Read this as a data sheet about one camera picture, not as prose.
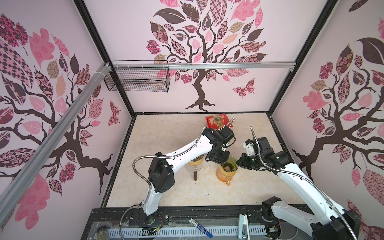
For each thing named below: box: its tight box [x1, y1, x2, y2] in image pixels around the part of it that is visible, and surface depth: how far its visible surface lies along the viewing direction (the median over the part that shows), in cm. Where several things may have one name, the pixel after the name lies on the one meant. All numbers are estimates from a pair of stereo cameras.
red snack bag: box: [205, 113, 230, 130], surface depth 112 cm
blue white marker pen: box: [189, 217, 213, 239], surface depth 71 cm
